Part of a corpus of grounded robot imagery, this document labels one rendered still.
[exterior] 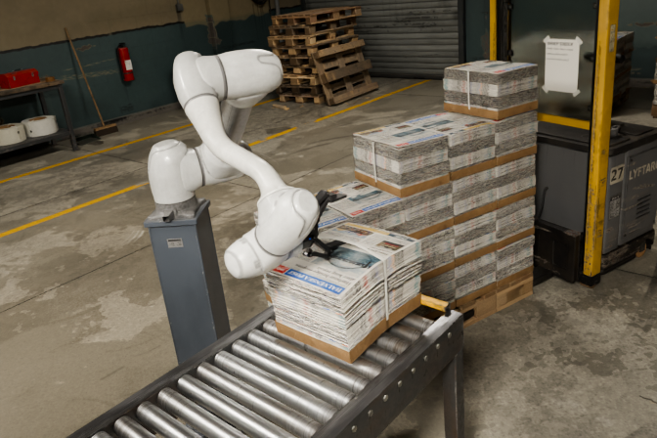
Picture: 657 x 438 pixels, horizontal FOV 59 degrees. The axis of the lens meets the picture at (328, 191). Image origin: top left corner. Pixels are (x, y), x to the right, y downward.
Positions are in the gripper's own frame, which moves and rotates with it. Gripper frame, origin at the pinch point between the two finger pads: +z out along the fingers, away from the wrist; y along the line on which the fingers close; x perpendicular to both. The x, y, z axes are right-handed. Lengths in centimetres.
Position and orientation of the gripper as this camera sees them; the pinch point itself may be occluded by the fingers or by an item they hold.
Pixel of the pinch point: (340, 218)
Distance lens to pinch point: 170.3
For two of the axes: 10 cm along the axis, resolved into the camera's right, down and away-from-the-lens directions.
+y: 0.3, 9.6, 2.9
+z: 6.5, -2.4, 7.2
